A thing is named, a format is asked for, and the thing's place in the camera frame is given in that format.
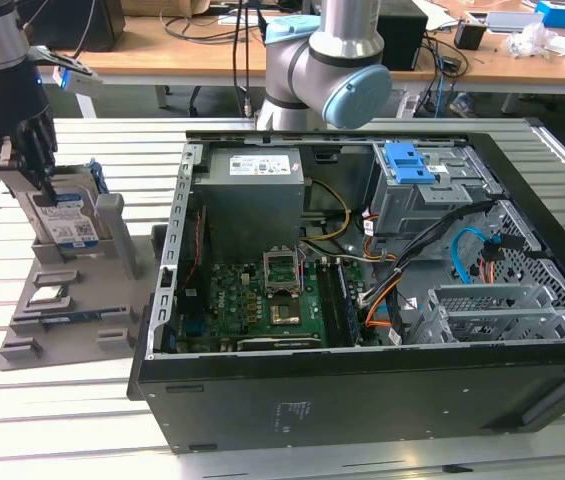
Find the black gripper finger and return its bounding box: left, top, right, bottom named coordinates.
left=13, top=118, right=42, bottom=190
left=30, top=113, right=62, bottom=207

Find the hard disk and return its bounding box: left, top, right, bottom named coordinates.
left=21, top=158, right=109, bottom=252

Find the grey metal disk bay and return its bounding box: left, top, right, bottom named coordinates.
left=409, top=284, right=565, bottom=346

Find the large black box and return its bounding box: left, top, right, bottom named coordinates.
left=26, top=0, right=126, bottom=54

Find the wooden desk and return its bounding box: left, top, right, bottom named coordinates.
left=26, top=0, right=283, bottom=121
left=376, top=0, right=565, bottom=119

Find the silver CPU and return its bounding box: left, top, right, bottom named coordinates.
left=29, top=285, right=68, bottom=305

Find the blue RAM stick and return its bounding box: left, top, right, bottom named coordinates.
left=36, top=308, right=108, bottom=325

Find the grey parts rack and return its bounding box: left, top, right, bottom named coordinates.
left=0, top=139, right=168, bottom=374

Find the grey power supply unit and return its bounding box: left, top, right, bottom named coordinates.
left=192, top=147, right=308, bottom=251

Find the green motherboard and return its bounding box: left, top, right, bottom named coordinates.
left=176, top=252, right=383, bottom=354

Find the metal socket cover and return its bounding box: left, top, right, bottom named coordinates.
left=260, top=248, right=304, bottom=296

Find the CPU socket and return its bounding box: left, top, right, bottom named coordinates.
left=267, top=295, right=306, bottom=329

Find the black graphics card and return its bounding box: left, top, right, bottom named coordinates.
left=235, top=335, right=323, bottom=354

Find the black RAM slot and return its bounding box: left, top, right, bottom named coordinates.
left=317, top=259, right=346, bottom=350
left=335, top=260, right=365, bottom=347

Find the blue plastic drive latch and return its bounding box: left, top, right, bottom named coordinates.
left=383, top=141, right=436, bottom=185

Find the grey metal drive cage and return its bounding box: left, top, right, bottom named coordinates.
left=366, top=142, right=503, bottom=239

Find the black speaker box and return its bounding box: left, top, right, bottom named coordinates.
left=376, top=0, right=428, bottom=71

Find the black open PC case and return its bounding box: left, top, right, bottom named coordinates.
left=126, top=128, right=565, bottom=456

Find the small black box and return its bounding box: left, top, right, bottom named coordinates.
left=454, top=22, right=486, bottom=50

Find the grey tablet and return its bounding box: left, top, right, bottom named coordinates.
left=486, top=10, right=546, bottom=34

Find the clear plastic bag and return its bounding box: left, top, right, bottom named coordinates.
left=501, top=24, right=558, bottom=59

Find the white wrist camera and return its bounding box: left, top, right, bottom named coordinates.
left=24, top=44, right=106, bottom=97

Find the red black twisted wire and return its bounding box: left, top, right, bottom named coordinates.
left=185, top=207, right=207, bottom=296

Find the yellow wire bundle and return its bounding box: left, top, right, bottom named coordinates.
left=304, top=178, right=354, bottom=247

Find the grey wire bundle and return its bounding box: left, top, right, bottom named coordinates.
left=301, top=242, right=399, bottom=265

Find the red wire white connector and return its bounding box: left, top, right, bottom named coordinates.
left=359, top=209, right=398, bottom=264

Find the orange wire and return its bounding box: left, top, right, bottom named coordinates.
left=363, top=289, right=399, bottom=330
left=479, top=244, right=502, bottom=287

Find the black cable bundle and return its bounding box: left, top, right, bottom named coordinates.
left=359, top=199, right=498, bottom=309

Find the blue wire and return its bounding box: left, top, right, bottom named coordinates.
left=449, top=225, right=502, bottom=289

